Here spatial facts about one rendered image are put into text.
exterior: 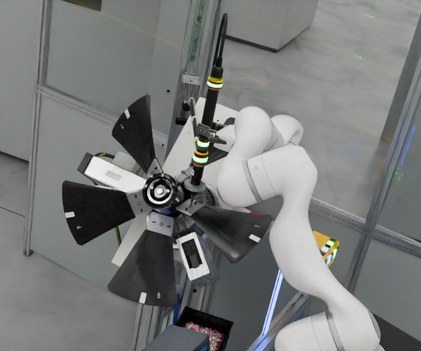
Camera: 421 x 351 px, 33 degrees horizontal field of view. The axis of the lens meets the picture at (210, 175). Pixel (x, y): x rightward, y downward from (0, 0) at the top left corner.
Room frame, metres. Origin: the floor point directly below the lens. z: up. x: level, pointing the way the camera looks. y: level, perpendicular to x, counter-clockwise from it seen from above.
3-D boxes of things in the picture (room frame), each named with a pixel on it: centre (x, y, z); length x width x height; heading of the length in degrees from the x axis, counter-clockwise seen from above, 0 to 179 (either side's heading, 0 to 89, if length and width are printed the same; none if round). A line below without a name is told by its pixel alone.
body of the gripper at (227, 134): (1.93, -0.06, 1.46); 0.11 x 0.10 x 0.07; 65
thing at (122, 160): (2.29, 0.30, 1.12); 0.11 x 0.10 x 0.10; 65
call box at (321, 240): (2.09, -0.41, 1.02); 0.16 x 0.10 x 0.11; 155
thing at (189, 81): (2.59, 0.15, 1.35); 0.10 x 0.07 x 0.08; 10
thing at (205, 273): (1.98, -0.02, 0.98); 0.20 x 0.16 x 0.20; 155
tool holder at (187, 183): (1.99, 0.04, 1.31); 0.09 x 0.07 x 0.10; 10
